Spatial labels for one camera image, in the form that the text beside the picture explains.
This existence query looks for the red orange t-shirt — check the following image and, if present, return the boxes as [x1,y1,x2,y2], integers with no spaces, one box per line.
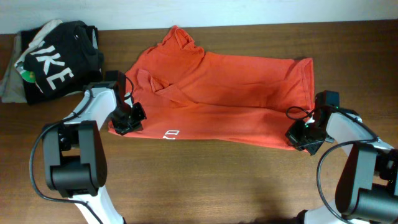
[126,26,315,150]

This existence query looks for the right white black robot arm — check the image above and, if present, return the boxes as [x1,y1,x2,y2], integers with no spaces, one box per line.
[285,90,397,223]

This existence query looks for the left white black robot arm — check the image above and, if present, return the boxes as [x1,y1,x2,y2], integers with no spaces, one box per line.
[39,70,146,223]

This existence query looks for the black folded garment underneath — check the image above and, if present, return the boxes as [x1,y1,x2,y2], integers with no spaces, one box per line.
[20,26,104,106]

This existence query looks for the black folded shirt white letters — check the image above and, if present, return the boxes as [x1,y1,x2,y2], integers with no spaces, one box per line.
[23,21,105,98]

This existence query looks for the white green printed folded garment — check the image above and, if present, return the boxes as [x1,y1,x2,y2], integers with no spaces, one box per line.
[14,47,43,93]

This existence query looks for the grey beige folded garment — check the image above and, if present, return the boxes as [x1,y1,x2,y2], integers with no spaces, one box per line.
[1,19,63,103]

